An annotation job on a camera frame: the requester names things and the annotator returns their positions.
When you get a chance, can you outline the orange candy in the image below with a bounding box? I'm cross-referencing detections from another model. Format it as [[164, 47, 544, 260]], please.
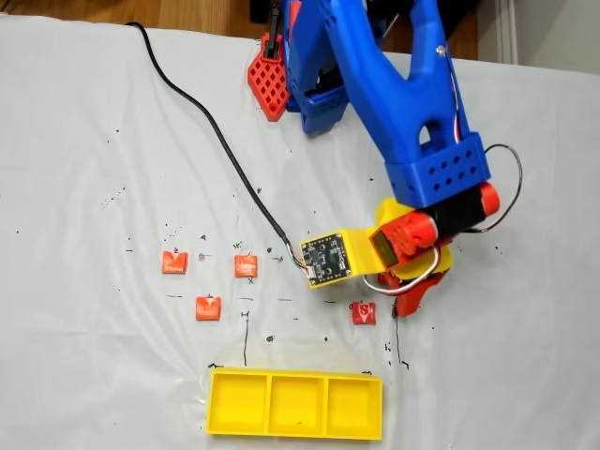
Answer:
[[233, 254, 260, 278], [194, 295, 222, 323], [160, 250, 189, 277]]

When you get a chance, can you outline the yellow three-compartment box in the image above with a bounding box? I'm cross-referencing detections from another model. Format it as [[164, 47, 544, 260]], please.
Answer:
[[204, 367, 384, 443]]

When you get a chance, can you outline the black table clamp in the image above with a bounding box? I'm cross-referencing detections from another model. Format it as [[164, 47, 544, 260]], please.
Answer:
[[262, 8, 284, 61]]

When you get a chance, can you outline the white tablecloth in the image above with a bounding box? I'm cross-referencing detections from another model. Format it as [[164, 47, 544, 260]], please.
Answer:
[[0, 13, 600, 450]]

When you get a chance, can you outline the gripper servo wire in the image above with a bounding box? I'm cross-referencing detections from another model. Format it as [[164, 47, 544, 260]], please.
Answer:
[[362, 243, 445, 297]]

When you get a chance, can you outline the camera board on yellow mount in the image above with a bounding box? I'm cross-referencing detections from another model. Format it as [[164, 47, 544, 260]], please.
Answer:
[[299, 226, 383, 291]]

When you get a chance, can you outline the black camera cable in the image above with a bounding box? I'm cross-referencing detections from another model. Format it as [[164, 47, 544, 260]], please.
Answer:
[[124, 21, 313, 278]]

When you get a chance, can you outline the forearm servo wire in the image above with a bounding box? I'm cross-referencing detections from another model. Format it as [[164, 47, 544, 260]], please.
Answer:
[[438, 44, 523, 234]]

